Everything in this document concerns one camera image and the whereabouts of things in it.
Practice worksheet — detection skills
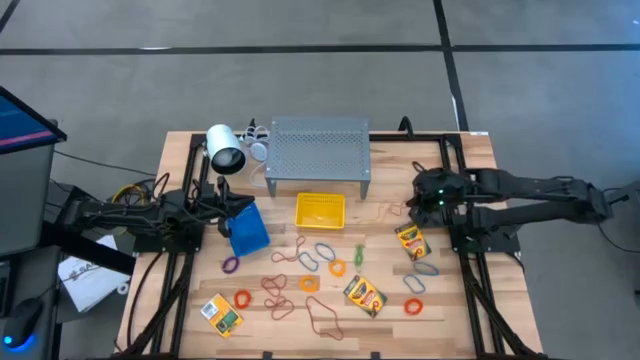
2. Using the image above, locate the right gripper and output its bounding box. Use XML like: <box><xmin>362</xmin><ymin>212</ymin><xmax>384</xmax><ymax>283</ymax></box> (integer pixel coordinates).
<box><xmin>407</xmin><ymin>168</ymin><xmax>474</xmax><ymax>229</ymax></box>

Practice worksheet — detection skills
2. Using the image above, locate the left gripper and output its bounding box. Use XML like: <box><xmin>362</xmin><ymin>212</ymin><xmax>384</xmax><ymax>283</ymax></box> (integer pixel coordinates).
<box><xmin>189</xmin><ymin>175</ymin><xmax>255</xmax><ymax>239</ymax></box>

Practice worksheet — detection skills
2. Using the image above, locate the blue plastic basket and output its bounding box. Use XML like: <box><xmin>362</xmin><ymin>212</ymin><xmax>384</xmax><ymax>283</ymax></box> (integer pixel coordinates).
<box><xmin>227</xmin><ymin>201</ymin><xmax>272</xmax><ymax>258</ymax></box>

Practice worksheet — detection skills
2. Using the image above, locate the yellow Crayola crayon box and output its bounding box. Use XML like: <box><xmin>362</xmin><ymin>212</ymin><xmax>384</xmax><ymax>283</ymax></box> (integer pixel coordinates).
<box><xmin>394</xmin><ymin>222</ymin><xmax>432</xmax><ymax>262</ymax></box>
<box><xmin>343</xmin><ymin>274</ymin><xmax>389</xmax><ymax>319</ymax></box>
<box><xmin>200</xmin><ymin>293</ymin><xmax>245</xmax><ymax>340</ymax></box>

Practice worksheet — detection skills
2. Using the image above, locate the blue rubber band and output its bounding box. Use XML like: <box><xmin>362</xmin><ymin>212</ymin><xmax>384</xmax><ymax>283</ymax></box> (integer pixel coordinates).
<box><xmin>412</xmin><ymin>261</ymin><xmax>441</xmax><ymax>277</ymax></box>
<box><xmin>402</xmin><ymin>273</ymin><xmax>427</xmax><ymax>295</ymax></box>
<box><xmin>314</xmin><ymin>242</ymin><xmax>337</xmax><ymax>263</ymax></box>
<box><xmin>298</xmin><ymin>251</ymin><xmax>320</xmax><ymax>273</ymax></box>

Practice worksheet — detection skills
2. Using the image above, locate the large red rubber band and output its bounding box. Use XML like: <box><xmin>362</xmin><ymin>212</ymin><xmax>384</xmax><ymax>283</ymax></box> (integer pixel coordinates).
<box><xmin>305</xmin><ymin>295</ymin><xmax>345</xmax><ymax>341</ymax></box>

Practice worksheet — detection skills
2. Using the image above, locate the yellow plastic basket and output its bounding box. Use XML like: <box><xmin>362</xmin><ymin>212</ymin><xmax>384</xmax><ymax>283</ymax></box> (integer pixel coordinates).
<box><xmin>294</xmin><ymin>192</ymin><xmax>347</xmax><ymax>231</ymax></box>

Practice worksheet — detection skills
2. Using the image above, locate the grey perforated metal riser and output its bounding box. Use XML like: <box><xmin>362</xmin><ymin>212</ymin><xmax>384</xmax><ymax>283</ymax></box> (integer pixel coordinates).
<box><xmin>264</xmin><ymin>115</ymin><xmax>372</xmax><ymax>201</ymax></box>

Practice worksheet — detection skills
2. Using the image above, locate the black metal stand beam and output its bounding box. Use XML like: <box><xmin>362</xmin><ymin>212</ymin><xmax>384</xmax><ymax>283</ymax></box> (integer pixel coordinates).
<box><xmin>38</xmin><ymin>219</ymin><xmax>137</xmax><ymax>275</ymax></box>

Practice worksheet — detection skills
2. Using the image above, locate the white paper booklet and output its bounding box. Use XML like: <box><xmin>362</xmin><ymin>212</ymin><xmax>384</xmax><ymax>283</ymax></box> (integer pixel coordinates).
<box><xmin>56</xmin><ymin>234</ymin><xmax>133</xmax><ymax>314</ymax></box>

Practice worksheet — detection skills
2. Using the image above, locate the computer monitor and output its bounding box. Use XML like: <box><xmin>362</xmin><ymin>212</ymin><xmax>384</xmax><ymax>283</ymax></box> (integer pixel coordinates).
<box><xmin>0</xmin><ymin>85</ymin><xmax>68</xmax><ymax>257</ymax></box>

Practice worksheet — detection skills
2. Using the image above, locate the black computer mouse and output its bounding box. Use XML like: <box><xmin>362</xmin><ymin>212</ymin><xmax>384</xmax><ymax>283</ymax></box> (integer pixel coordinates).
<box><xmin>1</xmin><ymin>296</ymin><xmax>45</xmax><ymax>351</ymax></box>

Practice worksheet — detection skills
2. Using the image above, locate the black aluminium table frame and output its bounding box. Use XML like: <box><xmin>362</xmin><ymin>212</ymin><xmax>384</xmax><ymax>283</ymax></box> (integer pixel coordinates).
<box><xmin>118</xmin><ymin>130</ymin><xmax>547</xmax><ymax>360</ymax></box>

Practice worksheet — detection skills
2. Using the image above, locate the white coiled cable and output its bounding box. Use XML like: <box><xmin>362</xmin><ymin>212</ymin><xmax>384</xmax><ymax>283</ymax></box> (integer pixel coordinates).
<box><xmin>238</xmin><ymin>124</ymin><xmax>274</xmax><ymax>190</ymax></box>

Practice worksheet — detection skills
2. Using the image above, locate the yellow cable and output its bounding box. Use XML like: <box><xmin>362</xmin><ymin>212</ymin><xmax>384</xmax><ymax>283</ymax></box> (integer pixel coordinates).
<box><xmin>110</xmin><ymin>183</ymin><xmax>151</xmax><ymax>206</ymax></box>

